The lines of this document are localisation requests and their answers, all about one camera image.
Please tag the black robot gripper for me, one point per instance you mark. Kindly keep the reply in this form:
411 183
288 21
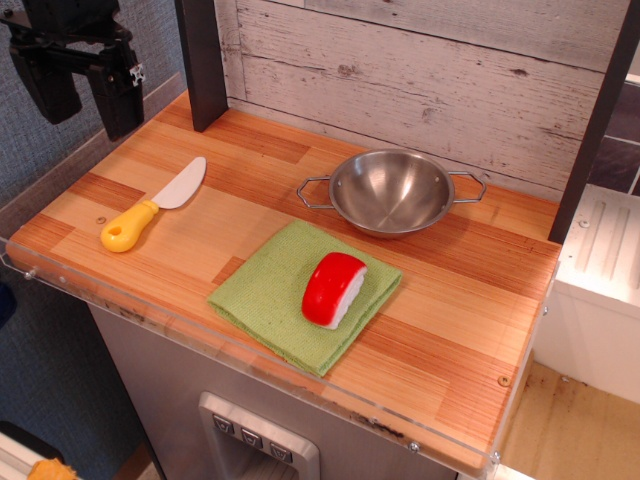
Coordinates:
115 75

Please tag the yellow handled toy knife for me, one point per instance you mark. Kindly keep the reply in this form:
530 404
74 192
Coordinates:
123 232

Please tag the green cloth towel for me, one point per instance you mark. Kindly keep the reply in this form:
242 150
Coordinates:
264 297

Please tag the red white toy sushi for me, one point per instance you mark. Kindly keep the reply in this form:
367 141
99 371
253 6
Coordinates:
332 288

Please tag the grey toy fridge cabinet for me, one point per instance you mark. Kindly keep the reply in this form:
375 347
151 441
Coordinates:
164 380

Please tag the clear acrylic edge guard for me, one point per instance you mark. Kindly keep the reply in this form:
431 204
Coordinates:
438 364

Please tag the yellow object bottom left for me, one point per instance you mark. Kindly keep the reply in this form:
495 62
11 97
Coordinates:
51 469

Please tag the silver dispenser panel with buttons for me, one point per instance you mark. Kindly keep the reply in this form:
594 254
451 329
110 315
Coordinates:
245 445

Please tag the white toy sink unit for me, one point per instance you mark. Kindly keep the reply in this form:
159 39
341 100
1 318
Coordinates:
589 330

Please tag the dark left shelf post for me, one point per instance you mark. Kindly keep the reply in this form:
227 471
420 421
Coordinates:
203 63

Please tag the dark shelf post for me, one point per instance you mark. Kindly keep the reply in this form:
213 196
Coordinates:
203 63
618 68

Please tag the small steel two-handled pot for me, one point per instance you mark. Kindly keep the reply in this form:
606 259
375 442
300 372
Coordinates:
391 193

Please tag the dark right shelf post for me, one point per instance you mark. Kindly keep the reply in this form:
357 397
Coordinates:
618 68

